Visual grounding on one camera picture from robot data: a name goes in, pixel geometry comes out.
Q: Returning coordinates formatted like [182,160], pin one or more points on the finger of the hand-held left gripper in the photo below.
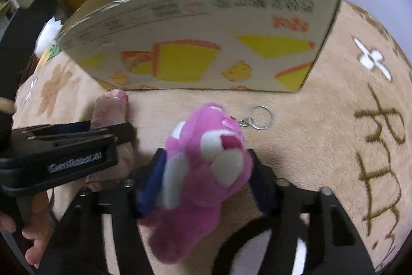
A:
[124,135]
[48,130]

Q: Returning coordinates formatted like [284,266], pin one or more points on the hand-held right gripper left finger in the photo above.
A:
[151,184]

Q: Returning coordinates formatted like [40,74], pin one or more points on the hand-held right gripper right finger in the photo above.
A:
[262,194]

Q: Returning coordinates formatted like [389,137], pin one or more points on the pale pink soft toy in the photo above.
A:
[109,107]

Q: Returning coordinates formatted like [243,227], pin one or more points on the pink bear plush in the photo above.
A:
[199,172]

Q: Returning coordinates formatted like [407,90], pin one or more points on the printed cardboard box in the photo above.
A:
[199,36]

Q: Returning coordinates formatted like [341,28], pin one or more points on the person's left hand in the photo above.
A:
[38,230]

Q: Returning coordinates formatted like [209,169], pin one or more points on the metal keyring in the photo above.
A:
[262,117]

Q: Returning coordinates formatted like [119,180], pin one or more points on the green frog toy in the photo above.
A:
[54,51]

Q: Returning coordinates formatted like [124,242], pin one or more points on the white haired plush doll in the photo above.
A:
[48,35]

